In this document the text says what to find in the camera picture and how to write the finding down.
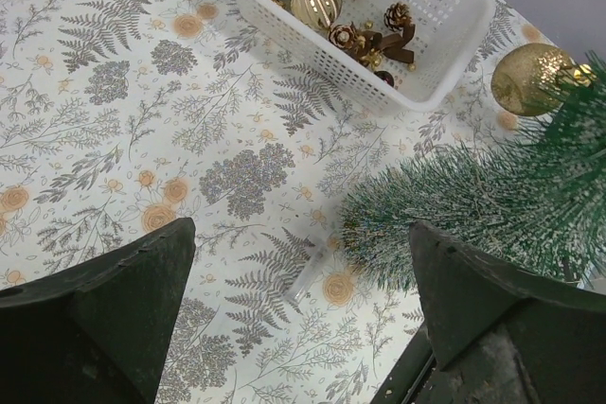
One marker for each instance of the frosted pine cone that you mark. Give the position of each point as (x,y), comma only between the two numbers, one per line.
(343,37)
(397,17)

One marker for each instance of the gold glitter bauble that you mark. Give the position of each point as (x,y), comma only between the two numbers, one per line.
(524,81)

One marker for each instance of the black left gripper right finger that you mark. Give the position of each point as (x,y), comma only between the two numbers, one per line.
(501,334)

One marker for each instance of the large gold striped bauble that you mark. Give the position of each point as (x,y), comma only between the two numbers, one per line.
(317,14)

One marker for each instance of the white plastic basket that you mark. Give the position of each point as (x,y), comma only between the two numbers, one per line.
(448,32)

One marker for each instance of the small green christmas tree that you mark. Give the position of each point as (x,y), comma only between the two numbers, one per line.
(535,199)

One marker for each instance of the clear plastic tube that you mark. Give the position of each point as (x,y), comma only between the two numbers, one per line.
(305,279)

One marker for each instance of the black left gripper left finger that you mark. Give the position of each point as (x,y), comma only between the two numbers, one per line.
(98,332)

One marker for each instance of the floral patterned table mat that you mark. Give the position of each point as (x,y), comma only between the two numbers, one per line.
(119,116)

